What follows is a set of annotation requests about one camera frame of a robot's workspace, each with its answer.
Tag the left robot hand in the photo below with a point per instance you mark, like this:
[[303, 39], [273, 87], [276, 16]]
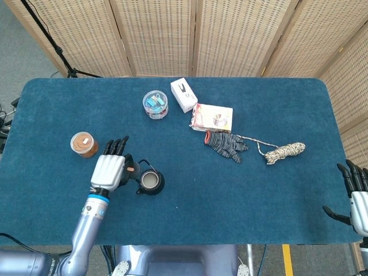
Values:
[[110, 169]]

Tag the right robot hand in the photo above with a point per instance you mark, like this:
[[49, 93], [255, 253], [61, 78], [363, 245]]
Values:
[[356, 198]]

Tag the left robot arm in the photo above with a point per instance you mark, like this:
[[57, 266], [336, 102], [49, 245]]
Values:
[[57, 244]]

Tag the small black kettle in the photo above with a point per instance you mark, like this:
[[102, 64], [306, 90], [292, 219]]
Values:
[[151, 181]]

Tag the clear jar with brown discs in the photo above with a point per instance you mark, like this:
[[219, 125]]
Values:
[[84, 144]]

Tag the clear tub of binder clips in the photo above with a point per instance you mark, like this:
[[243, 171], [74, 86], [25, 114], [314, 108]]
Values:
[[155, 104]]

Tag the blue table cloth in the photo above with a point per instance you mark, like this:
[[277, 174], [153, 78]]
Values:
[[201, 207]]

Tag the white box with black print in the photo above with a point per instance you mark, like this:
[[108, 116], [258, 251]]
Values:
[[184, 95]]

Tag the grey robot torso base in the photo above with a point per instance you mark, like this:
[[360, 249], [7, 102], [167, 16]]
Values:
[[178, 260]]

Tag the colourful printed cardboard box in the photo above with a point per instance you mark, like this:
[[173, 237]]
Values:
[[212, 118]]

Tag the grey striped work glove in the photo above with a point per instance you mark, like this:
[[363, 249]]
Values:
[[225, 145]]

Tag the black tripod stand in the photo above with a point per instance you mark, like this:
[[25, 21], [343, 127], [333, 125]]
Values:
[[54, 46]]

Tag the woven folding screen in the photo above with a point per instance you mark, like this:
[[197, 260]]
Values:
[[184, 37]]

